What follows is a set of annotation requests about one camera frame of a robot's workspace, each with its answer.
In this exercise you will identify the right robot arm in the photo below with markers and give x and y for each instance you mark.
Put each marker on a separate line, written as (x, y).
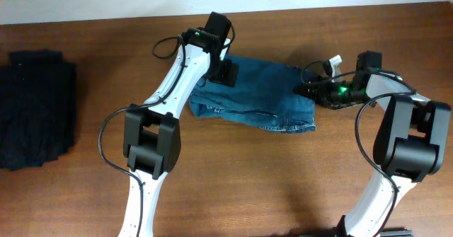
(410, 143)

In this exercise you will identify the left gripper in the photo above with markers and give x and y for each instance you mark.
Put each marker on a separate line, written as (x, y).
(226, 73)

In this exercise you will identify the black folded garment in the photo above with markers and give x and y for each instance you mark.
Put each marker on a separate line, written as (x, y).
(38, 108)

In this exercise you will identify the blue denim jeans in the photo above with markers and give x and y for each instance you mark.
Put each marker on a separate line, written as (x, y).
(262, 97)

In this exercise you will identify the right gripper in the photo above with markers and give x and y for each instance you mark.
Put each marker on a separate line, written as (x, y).
(325, 96)

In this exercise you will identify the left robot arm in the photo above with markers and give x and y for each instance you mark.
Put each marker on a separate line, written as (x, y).
(152, 131)

